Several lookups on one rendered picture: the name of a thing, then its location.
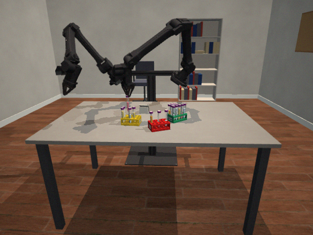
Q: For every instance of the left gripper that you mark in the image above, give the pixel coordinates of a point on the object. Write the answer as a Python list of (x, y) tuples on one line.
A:
[(128, 87)]

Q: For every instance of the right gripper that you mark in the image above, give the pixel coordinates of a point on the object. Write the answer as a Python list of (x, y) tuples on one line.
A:
[(71, 84)]

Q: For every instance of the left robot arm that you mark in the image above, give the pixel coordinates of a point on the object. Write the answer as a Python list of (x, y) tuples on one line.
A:
[(173, 27)]

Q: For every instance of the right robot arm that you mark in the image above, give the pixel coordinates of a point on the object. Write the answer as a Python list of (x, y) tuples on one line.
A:
[(71, 59)]

